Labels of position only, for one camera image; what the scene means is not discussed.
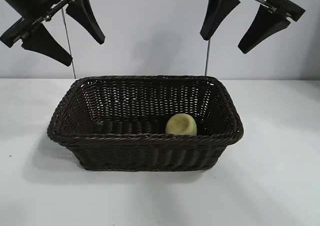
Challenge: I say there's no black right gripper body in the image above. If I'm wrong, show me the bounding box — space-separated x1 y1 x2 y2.
221 0 306 22

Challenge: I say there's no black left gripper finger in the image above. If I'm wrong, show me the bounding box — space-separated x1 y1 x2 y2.
21 22 74 67
65 0 106 44

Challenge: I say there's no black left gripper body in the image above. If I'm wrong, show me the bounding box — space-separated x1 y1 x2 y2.
0 0 88 49

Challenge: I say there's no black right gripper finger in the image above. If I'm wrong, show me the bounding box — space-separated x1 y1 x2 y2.
237 3 292 54
199 0 242 41

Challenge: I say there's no dark brown wicker basket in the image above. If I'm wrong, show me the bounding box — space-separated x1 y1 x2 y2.
46 74 244 172

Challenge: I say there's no thin grey vertical rod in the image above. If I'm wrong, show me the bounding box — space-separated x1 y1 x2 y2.
204 37 211 76
63 13 76 78

